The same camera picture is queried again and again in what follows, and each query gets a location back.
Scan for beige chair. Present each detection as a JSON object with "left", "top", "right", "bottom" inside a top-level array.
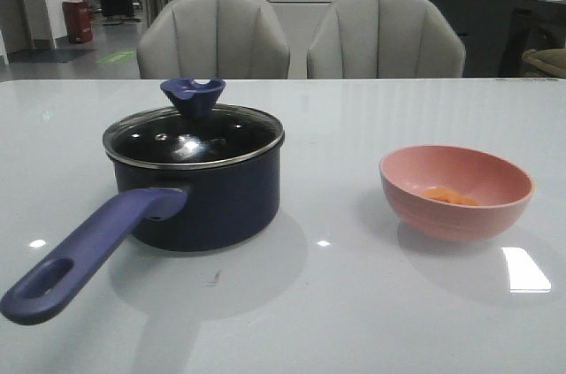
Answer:
[
  {"left": 137, "top": 0, "right": 290, "bottom": 79},
  {"left": 306, "top": 0, "right": 466, "bottom": 79}
]

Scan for pink bowl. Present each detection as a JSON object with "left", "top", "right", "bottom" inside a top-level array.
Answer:
[{"left": 379, "top": 145, "right": 534, "bottom": 242}]

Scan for dark blue saucepan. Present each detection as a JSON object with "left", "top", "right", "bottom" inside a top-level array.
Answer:
[{"left": 0, "top": 104, "right": 286, "bottom": 326}]

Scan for grey counter cabinet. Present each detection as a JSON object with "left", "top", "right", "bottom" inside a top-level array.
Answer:
[{"left": 429, "top": 0, "right": 565, "bottom": 77}]

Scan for orange ham slices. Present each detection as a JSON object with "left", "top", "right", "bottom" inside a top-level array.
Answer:
[{"left": 422, "top": 187, "right": 478, "bottom": 206}]

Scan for left beige chair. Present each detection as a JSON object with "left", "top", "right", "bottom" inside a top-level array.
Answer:
[{"left": 137, "top": 0, "right": 290, "bottom": 79}]

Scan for red trash bin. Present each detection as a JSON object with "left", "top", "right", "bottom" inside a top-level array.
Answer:
[{"left": 62, "top": 0, "right": 93, "bottom": 43}]

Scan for glass lid blue knob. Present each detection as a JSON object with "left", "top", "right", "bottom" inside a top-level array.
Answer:
[{"left": 103, "top": 77, "right": 284, "bottom": 170}]

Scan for right beige chair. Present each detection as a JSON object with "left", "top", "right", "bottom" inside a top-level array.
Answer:
[{"left": 306, "top": 0, "right": 466, "bottom": 79}]

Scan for olive cushion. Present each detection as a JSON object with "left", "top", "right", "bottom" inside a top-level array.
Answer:
[{"left": 522, "top": 48, "right": 565, "bottom": 79}]

